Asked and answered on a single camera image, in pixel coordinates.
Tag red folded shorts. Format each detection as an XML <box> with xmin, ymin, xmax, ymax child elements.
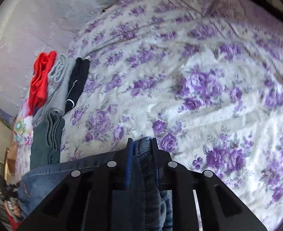
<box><xmin>28</xmin><ymin>51</ymin><xmax>57</xmax><ymax>116</ymax></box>

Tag dark teal folded pants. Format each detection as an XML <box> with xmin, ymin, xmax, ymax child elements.
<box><xmin>30</xmin><ymin>110</ymin><xmax>65</xmax><ymax>170</ymax></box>

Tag purple floral bedspread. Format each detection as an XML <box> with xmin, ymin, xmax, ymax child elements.
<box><xmin>59</xmin><ymin>0</ymin><xmax>283</xmax><ymax>230</ymax></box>

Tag floral folded blanket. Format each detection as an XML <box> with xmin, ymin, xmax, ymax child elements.
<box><xmin>13</xmin><ymin>98</ymin><xmax>33</xmax><ymax>146</ymax></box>

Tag person's left hand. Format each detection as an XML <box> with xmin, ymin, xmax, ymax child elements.
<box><xmin>4</xmin><ymin>201</ymin><xmax>22</xmax><ymax>218</ymax></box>

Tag blue patterned cloth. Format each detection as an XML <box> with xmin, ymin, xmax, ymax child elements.
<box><xmin>0</xmin><ymin>108</ymin><xmax>15</xmax><ymax>130</ymax></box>

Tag blue denim jeans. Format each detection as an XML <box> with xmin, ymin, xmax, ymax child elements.
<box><xmin>17</xmin><ymin>137</ymin><xmax>173</xmax><ymax>230</ymax></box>

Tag grey folded garment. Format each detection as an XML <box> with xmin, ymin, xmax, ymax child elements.
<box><xmin>32</xmin><ymin>54</ymin><xmax>75</xmax><ymax>127</ymax></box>

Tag white lace headboard cover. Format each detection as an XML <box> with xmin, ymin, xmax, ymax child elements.
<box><xmin>0</xmin><ymin>0</ymin><xmax>116</xmax><ymax>116</ymax></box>

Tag black folded garment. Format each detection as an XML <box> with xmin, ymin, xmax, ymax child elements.
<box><xmin>65</xmin><ymin>57</ymin><xmax>90</xmax><ymax>114</ymax></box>

